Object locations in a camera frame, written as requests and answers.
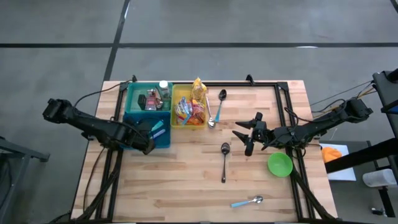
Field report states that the black spoon with blue handle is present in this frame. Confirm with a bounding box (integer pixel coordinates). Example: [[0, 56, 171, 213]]
[[214, 89, 228, 123]]

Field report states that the orange roast beef ramen packet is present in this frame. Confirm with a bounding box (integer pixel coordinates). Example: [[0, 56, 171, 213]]
[[188, 100, 206, 116]]

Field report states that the grey metal side table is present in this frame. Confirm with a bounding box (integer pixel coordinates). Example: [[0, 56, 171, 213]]
[[0, 136, 50, 218]]

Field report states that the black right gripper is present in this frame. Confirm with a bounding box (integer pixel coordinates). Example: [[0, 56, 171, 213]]
[[232, 111, 275, 157]]

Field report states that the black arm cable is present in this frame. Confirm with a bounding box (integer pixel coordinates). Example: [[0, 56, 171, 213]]
[[73, 80, 133, 108], [284, 98, 348, 125]]

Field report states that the blue-striped low-sodium ramen packet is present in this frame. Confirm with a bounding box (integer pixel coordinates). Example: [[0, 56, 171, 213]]
[[175, 96, 194, 127]]

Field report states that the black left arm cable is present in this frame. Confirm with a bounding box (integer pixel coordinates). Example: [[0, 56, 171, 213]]
[[73, 80, 133, 108]]

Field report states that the teal plastic bin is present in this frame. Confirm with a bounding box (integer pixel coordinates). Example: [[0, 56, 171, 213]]
[[125, 82, 174, 114]]

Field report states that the yellow and grey cable bundle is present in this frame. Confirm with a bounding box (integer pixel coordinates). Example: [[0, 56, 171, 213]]
[[310, 81, 374, 113]]

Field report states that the black equipment stand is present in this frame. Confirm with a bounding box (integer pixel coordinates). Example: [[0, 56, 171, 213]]
[[325, 68, 398, 175]]

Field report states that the green-lidded herb spice jar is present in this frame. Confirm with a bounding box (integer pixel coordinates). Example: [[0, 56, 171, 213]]
[[160, 93, 172, 112]]

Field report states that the all-black metal spoon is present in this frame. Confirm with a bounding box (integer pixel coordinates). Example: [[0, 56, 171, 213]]
[[220, 142, 231, 184]]

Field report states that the dark blue plastic bin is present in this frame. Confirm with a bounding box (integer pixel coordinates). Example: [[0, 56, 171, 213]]
[[121, 111, 172, 149]]

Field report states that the rectangular metal spice tin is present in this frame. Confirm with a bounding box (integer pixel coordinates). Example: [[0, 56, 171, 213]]
[[144, 95, 158, 111]]

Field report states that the plain silver spoon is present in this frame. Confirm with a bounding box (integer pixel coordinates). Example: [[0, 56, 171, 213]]
[[205, 95, 216, 129]]

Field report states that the green plastic bowl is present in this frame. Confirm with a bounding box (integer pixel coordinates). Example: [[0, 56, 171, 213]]
[[267, 151, 294, 178]]

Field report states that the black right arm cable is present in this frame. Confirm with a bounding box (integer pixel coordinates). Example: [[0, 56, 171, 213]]
[[284, 98, 348, 125]]

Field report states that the orange cloth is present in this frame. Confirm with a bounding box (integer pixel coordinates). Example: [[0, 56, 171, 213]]
[[322, 146, 342, 163]]

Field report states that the white plastic container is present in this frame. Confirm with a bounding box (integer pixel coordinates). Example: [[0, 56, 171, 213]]
[[362, 169, 398, 189]]

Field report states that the white paper sheet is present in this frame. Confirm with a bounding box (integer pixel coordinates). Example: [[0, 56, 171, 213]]
[[319, 142, 357, 182]]

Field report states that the yellow chicken ramen packet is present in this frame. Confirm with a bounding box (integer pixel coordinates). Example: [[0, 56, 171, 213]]
[[191, 77, 207, 105]]

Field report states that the translucent yellow plastic bin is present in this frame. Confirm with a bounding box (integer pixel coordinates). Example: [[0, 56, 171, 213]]
[[170, 85, 208, 131]]

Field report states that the silver spoon with light-blue handle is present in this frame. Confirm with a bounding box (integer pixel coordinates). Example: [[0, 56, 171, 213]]
[[230, 195, 264, 208]]

